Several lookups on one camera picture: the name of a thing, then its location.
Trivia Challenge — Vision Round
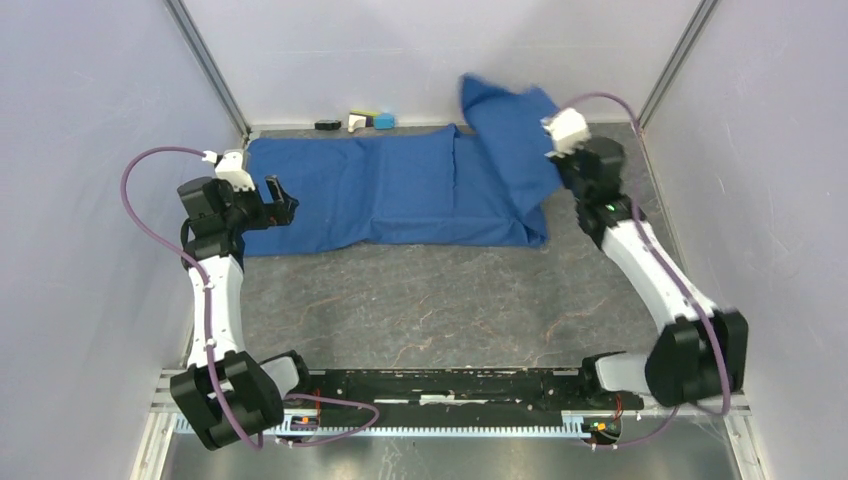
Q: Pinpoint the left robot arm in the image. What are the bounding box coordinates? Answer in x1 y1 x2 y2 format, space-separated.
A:
170 175 314 451

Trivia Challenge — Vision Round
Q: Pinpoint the white and yellow block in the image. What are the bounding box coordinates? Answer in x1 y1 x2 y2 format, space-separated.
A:
347 110 379 133

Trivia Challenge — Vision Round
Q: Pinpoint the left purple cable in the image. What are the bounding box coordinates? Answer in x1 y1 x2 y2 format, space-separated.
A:
119 146 381 452

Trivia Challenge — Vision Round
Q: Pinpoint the slotted cable duct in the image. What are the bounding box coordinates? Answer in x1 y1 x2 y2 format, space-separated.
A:
173 410 623 440

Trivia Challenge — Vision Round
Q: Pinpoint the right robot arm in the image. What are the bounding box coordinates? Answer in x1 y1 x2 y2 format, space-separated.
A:
548 137 749 408

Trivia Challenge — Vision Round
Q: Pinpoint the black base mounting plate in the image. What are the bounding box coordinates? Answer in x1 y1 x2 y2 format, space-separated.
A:
284 368 644 427

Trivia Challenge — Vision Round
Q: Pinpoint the cyan blue block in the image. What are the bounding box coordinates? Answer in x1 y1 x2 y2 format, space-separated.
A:
373 113 396 130

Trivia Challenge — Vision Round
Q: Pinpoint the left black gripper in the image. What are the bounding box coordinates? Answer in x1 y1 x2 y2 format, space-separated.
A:
214 175 298 234

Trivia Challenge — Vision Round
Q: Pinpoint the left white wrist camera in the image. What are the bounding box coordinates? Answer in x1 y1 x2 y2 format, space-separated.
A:
213 150 256 192

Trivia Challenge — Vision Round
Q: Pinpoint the blue surgical wrap cloth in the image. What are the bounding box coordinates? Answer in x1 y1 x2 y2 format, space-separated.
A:
245 75 561 256

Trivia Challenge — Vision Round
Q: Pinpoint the small black block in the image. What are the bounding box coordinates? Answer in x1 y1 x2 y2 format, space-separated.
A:
314 119 342 131

